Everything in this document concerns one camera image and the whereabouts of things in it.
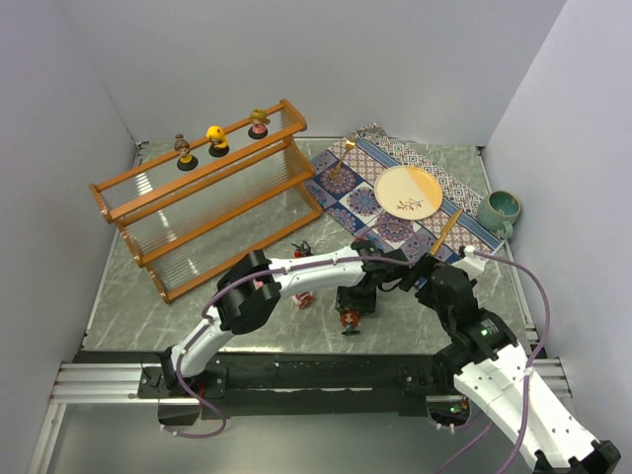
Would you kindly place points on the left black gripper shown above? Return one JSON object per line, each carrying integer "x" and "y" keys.
{"x": 356, "y": 300}

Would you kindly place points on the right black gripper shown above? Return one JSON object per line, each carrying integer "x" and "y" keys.
{"x": 428, "y": 267}

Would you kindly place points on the blonde pink dress figurine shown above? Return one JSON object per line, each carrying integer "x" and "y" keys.
{"x": 259, "y": 122}

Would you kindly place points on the brown hair yellow figurine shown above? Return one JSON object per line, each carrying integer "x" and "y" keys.
{"x": 186, "y": 161}

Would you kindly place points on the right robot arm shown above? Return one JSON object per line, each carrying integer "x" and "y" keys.
{"x": 486, "y": 363}

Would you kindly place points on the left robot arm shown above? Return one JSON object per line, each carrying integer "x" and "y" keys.
{"x": 249, "y": 292}

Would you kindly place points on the orange wooden acrylic shelf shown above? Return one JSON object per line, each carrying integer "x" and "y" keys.
{"x": 186, "y": 227}

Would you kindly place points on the red hair green figurine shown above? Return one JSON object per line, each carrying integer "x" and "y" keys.
{"x": 350, "y": 321}

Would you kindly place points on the pink bear cake toy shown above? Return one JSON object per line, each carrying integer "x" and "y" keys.
{"x": 303, "y": 299}

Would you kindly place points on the black dragon toy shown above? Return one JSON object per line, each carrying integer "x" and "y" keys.
{"x": 302, "y": 250}

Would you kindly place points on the cream and orange plate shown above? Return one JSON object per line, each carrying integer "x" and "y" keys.
{"x": 408, "y": 192}

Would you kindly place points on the teal ceramic mug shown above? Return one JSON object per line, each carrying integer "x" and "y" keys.
{"x": 498, "y": 212}

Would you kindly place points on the black base beam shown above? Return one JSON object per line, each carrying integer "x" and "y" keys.
{"x": 238, "y": 384}

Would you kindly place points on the patterned blue placemat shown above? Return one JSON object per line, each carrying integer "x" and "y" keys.
{"x": 350, "y": 198}

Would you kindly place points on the gold fork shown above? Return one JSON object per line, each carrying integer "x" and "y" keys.
{"x": 349, "y": 145}

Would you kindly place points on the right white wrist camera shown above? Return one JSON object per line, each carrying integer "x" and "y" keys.
{"x": 470, "y": 262}

